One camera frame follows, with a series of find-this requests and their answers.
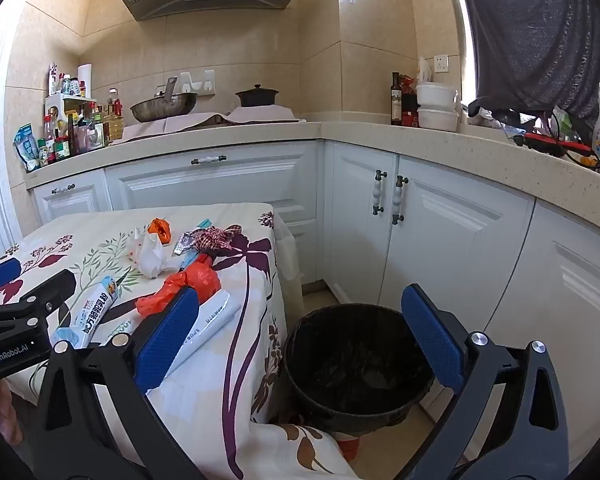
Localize red checkered wrapper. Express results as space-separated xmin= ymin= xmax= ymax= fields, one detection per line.
xmin=190 ymin=225 xmax=243 ymax=253

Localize person's left hand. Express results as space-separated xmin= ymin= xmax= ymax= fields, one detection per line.
xmin=0 ymin=380 xmax=19 ymax=448

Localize black cable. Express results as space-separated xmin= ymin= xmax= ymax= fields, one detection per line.
xmin=550 ymin=110 xmax=600 ymax=176

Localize cabinet door handle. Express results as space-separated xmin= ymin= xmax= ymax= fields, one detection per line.
xmin=392 ymin=175 xmax=409 ymax=225
xmin=374 ymin=170 xmax=388 ymax=216

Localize clear orange-dotted plastic bag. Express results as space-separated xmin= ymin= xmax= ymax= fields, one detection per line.
xmin=127 ymin=227 xmax=181 ymax=279

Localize black lidded pot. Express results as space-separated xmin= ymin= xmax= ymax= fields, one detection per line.
xmin=235 ymin=85 xmax=280 ymax=108

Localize white lower drawer front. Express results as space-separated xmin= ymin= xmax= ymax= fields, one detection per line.
xmin=272 ymin=200 xmax=324 ymax=283

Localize dark glass bottle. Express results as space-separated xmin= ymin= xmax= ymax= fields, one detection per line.
xmin=391 ymin=72 xmax=404 ymax=126

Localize white green-print packet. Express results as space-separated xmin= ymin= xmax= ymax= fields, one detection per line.
xmin=100 ymin=305 xmax=146 ymax=346

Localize white door frame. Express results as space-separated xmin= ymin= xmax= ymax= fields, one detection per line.
xmin=0 ymin=5 xmax=31 ymax=261

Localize trash bin with black bag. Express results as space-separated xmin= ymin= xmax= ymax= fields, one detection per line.
xmin=282 ymin=304 xmax=436 ymax=461

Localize steel wok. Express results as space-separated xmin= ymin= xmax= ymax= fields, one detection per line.
xmin=130 ymin=77 xmax=199 ymax=124

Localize red black power tool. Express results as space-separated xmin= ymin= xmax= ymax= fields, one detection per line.
xmin=524 ymin=132 xmax=595 ymax=158

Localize narrow white cabinet door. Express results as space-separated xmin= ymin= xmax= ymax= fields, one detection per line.
xmin=325 ymin=141 xmax=400 ymax=306

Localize cluster of condiment bottles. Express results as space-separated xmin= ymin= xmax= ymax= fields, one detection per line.
xmin=37 ymin=62 xmax=126 ymax=167

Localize white printed packet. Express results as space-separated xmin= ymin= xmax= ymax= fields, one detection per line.
xmin=167 ymin=291 xmax=241 ymax=368

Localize wide white drawer front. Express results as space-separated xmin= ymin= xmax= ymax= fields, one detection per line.
xmin=105 ymin=141 xmax=325 ymax=213

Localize white shelf rack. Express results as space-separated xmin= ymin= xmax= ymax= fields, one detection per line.
xmin=45 ymin=94 xmax=98 ymax=126

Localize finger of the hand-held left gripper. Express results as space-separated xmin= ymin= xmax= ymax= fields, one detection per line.
xmin=0 ymin=269 xmax=77 ymax=337
xmin=0 ymin=258 xmax=22 ymax=296

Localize white blue tube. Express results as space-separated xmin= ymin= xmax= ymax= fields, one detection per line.
xmin=51 ymin=276 xmax=118 ymax=348

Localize clear plastic sheet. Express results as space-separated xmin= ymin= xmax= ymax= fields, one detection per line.
xmin=275 ymin=212 xmax=304 ymax=321

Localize dark curtain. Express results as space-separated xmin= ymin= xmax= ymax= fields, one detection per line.
xmin=452 ymin=0 xmax=600 ymax=123

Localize beige stove cover cloth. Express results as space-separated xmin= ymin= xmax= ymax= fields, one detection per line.
xmin=122 ymin=112 xmax=231 ymax=142
xmin=227 ymin=106 xmax=306 ymax=125

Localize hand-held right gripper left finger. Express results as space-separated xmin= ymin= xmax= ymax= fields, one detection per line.
xmin=32 ymin=286 xmax=216 ymax=480

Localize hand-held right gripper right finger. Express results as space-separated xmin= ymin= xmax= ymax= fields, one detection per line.
xmin=395 ymin=284 xmax=570 ymax=480

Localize orange wrapper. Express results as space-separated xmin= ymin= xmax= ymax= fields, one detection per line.
xmin=148 ymin=218 xmax=172 ymax=245

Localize floral tablecloth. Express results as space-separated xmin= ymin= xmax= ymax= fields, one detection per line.
xmin=0 ymin=202 xmax=361 ymax=480

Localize small white drawer front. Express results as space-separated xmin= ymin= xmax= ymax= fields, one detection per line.
xmin=32 ymin=169 xmax=113 ymax=226

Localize white wall rack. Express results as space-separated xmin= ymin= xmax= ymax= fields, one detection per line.
xmin=180 ymin=70 xmax=216 ymax=95

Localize red plastic bag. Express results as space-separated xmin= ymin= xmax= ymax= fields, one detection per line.
xmin=136 ymin=262 xmax=222 ymax=317

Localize red packets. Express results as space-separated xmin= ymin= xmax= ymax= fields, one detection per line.
xmin=400 ymin=75 xmax=421 ymax=128

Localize blue snack bag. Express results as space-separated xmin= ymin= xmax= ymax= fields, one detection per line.
xmin=14 ymin=124 xmax=41 ymax=173

